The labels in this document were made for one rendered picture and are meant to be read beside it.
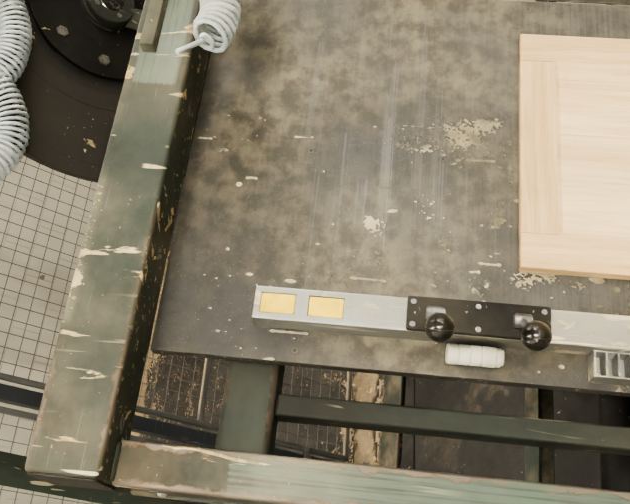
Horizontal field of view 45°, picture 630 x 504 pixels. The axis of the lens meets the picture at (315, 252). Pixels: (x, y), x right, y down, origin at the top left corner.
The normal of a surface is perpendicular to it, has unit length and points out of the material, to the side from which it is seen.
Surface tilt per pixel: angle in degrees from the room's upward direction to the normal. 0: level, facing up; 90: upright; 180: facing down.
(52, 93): 90
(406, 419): 51
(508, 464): 0
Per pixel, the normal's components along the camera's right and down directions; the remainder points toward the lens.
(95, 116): 0.58, -0.27
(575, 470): -0.80, -0.32
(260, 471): -0.05, -0.42
